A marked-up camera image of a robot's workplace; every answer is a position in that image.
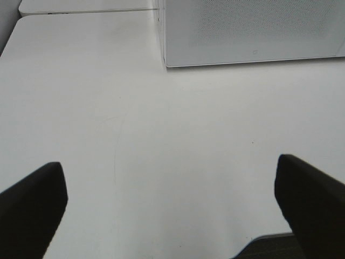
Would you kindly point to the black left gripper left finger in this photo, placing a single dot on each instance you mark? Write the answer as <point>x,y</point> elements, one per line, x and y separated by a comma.
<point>31,212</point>

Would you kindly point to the white microwave door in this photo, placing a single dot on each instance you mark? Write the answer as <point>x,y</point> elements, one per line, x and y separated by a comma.
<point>225,32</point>

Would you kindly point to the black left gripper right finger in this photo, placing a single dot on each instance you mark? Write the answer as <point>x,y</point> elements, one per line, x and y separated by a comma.
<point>312,203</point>

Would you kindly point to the white microwave oven body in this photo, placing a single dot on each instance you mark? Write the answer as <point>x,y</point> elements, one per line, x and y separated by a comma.
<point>160,27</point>

